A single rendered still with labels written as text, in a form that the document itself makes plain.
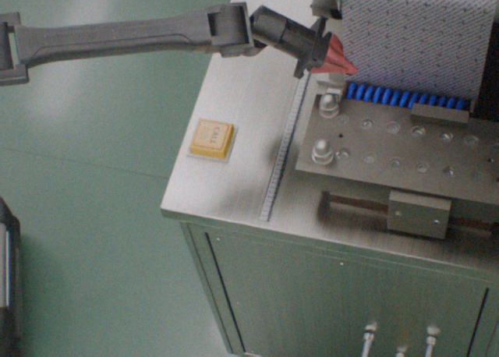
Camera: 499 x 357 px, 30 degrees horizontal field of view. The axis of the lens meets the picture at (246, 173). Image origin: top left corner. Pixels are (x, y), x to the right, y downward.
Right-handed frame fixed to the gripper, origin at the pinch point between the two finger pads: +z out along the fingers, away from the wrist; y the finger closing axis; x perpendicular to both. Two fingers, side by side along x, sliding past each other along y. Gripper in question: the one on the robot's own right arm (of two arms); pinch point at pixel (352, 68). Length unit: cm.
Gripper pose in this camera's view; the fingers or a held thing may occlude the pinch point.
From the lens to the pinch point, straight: 165.1
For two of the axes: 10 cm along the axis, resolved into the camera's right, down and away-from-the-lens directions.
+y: -2.6, 8.5, -4.6
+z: 8.8, 4.0, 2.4
